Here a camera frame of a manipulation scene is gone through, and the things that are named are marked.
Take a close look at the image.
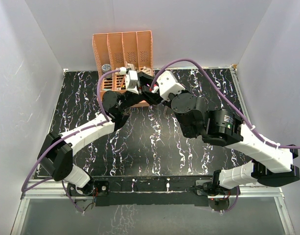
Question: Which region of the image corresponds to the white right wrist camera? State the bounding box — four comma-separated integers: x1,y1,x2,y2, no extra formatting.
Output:
151,70,185,101

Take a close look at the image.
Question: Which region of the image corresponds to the white product packet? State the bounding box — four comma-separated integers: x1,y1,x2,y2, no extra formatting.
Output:
125,63,138,73

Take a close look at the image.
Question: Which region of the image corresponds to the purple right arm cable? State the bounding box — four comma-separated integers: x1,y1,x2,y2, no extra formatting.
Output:
151,58,300,213

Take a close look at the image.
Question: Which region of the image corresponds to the grey round tin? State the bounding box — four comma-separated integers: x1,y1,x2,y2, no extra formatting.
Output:
101,64,112,79

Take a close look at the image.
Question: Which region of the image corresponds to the oval white blister pack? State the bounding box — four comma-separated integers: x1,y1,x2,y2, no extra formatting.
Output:
139,66,153,76

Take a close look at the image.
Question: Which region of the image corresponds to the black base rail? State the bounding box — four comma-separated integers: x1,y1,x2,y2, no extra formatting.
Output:
67,175,240,207

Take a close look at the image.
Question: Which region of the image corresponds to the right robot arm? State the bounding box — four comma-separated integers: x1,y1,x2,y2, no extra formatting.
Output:
162,91,300,194

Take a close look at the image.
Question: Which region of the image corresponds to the orange plastic desk organizer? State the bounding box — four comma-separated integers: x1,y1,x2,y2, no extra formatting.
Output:
92,30,157,107

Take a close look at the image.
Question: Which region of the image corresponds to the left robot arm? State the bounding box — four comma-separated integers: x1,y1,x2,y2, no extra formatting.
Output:
37,69,163,195

